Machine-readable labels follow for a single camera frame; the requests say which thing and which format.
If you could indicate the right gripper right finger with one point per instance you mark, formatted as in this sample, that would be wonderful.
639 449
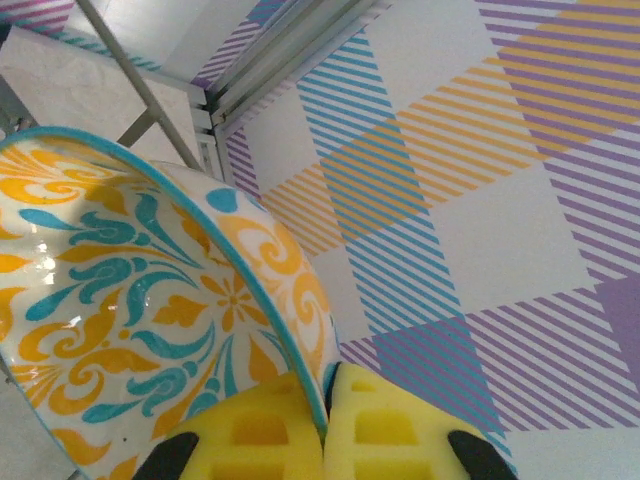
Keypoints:
390 430

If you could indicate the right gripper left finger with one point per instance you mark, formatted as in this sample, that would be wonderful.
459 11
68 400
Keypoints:
260 430

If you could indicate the yellow teal floral bowl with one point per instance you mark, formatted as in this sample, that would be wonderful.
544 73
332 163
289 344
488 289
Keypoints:
125 300

